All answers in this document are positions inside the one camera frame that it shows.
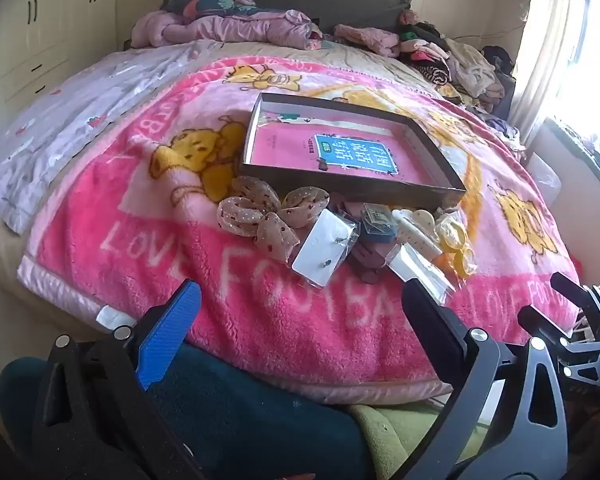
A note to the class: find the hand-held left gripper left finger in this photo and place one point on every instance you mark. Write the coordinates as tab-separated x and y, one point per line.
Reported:
170	332

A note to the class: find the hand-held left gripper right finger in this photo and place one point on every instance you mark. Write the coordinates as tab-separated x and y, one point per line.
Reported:
430	312

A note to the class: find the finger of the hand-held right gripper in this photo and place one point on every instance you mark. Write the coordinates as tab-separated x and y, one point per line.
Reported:
540	322
572	291

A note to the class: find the bagged white earring card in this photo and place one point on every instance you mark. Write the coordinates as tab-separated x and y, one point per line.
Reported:
320	250
420	270

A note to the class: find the bagged yellow rings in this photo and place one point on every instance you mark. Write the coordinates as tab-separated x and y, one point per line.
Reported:
455	240

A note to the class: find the pearl hair claw clip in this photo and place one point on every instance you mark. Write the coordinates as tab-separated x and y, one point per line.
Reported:
422	218

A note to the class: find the beige polka dot bow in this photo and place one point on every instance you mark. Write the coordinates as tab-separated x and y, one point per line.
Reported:
260	220

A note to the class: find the shallow grey cardboard box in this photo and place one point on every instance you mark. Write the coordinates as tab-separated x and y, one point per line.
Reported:
352	191

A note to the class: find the white hair claw clip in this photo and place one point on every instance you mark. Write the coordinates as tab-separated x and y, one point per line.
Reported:
417	244

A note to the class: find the mauve hair accessory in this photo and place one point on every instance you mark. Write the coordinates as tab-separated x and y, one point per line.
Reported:
367	258

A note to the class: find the small blue box in bag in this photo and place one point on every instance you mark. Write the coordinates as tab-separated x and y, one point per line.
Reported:
378	220

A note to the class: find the pink printed bear blanket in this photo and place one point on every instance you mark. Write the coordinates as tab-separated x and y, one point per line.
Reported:
280	310

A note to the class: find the white plastic container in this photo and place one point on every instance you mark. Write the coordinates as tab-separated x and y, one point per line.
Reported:
544	172

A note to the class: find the person's dark trouser leg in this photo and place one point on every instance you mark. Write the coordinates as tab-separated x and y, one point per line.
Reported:
255	425

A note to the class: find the green garment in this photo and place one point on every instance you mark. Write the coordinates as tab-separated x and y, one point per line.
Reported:
380	432

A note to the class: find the beige bed mattress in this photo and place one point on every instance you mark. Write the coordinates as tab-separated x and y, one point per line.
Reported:
10	245

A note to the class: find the pink book with blue label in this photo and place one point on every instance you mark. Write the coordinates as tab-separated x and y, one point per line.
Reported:
290	150

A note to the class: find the window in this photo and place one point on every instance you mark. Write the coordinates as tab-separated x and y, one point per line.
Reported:
590	60

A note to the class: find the lavender printed bed sheet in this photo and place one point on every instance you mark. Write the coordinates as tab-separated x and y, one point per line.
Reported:
80	110

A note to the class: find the pile of mixed clothes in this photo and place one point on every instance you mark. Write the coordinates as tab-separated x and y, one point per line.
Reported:
460	70

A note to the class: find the cream curtain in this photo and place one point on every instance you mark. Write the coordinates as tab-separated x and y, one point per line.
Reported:
550	35

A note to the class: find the pink fuzzy garment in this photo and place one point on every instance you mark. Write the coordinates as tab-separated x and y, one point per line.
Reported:
365	37

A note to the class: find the pink quilted jacket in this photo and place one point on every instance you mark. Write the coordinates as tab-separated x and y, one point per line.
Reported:
230	27

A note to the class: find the grey bed headboard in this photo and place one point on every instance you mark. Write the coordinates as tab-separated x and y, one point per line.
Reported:
330	0

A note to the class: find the cream wardrobe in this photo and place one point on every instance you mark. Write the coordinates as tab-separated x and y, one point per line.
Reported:
55	20

